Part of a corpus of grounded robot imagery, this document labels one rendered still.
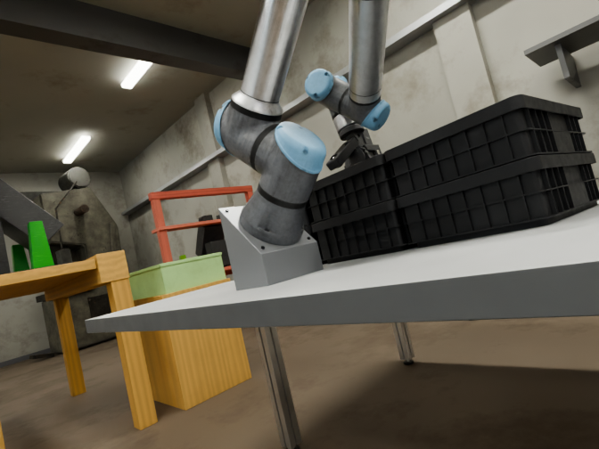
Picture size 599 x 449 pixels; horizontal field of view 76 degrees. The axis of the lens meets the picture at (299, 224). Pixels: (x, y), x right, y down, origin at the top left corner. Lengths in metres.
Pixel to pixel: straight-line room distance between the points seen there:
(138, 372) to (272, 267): 1.74
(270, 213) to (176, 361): 1.79
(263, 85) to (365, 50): 0.22
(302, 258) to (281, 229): 0.09
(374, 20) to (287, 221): 0.42
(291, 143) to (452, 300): 0.48
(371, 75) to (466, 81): 2.73
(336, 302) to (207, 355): 2.15
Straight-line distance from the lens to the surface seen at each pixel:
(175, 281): 2.51
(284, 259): 0.83
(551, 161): 0.82
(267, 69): 0.82
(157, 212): 4.44
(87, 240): 7.60
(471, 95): 3.55
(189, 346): 2.52
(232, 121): 0.85
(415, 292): 0.40
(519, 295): 0.36
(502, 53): 3.64
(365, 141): 1.10
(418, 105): 3.83
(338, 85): 1.01
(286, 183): 0.78
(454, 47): 3.69
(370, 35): 0.82
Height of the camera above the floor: 0.76
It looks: 4 degrees up
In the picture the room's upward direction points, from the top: 13 degrees counter-clockwise
